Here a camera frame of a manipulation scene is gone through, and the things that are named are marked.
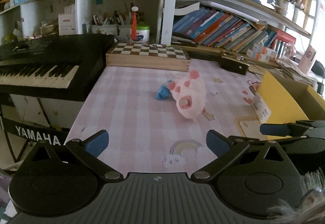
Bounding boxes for wooden chess board box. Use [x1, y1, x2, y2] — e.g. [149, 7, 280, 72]
[106, 42, 191, 72]

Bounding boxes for black Yamaha keyboard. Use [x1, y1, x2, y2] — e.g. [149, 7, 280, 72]
[1, 34, 115, 101]

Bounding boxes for black blue binder clip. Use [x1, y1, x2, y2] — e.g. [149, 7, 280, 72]
[155, 80, 172, 100]

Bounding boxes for pink plush pig toy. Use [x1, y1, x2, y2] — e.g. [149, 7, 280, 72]
[167, 69, 207, 120]

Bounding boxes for orange glue bottle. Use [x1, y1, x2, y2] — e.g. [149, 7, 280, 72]
[130, 6, 138, 40]

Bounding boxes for white bookshelf frame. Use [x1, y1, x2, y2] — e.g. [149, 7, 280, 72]
[1, 0, 312, 44]

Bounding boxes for stack of papers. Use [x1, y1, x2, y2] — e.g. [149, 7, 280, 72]
[275, 57, 317, 87]

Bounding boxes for row of leaning books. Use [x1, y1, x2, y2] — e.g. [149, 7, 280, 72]
[172, 6, 277, 53]

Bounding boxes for white pen holder box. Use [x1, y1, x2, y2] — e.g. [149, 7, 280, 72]
[91, 24, 118, 35]

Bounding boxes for white green lid jar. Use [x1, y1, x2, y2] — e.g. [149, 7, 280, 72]
[136, 23, 150, 43]

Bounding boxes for orange white medicine box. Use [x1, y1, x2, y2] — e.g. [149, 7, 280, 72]
[246, 44, 276, 62]

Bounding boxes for black stapler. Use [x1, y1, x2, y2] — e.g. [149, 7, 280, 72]
[171, 36, 197, 47]

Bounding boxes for yellow cardboard box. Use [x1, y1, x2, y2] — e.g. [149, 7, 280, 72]
[252, 70, 324, 124]

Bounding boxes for dark brown wooden radio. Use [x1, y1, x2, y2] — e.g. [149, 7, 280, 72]
[219, 51, 249, 76]

